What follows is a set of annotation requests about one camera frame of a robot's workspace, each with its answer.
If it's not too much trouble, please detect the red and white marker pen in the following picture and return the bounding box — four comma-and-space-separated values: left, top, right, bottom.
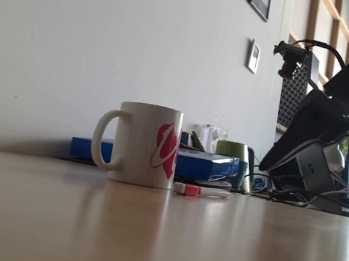
172, 181, 231, 204

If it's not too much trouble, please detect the green cup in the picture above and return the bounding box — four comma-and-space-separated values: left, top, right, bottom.
209, 139, 260, 192

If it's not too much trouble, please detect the white desk lamp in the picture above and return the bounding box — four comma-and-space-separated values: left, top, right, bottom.
321, 142, 349, 174

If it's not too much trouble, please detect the grey laptop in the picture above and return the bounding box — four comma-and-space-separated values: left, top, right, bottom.
285, 137, 349, 215

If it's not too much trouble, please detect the perforated dark panel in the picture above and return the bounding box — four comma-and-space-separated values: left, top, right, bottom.
275, 59, 313, 131

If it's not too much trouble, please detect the clear plastic container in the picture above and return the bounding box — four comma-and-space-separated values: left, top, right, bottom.
197, 123, 230, 155

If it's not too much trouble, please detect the blue binder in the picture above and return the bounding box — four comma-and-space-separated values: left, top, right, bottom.
68, 129, 241, 186

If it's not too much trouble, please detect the olive green slanted object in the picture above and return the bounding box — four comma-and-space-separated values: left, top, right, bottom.
187, 130, 209, 153

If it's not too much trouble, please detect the wooden lattice shelf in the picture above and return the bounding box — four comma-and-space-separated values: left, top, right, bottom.
280, 0, 349, 91

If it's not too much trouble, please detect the white mug with red logo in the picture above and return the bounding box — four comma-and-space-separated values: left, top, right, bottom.
85, 95, 186, 192

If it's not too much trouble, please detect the black tangled cable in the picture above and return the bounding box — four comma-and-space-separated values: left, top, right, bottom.
247, 164, 326, 211

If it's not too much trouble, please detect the white cable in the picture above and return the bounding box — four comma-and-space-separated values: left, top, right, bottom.
313, 177, 349, 204

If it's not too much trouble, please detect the black camera on metal bracket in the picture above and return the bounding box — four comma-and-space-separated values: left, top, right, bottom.
267, 39, 326, 93

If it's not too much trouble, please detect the black camera cable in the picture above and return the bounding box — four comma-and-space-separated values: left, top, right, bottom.
290, 35, 349, 72

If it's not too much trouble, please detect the small white wall frame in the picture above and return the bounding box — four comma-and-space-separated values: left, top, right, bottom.
244, 38, 264, 75

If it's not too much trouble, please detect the black picture frame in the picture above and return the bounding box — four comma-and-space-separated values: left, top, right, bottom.
244, 0, 272, 23

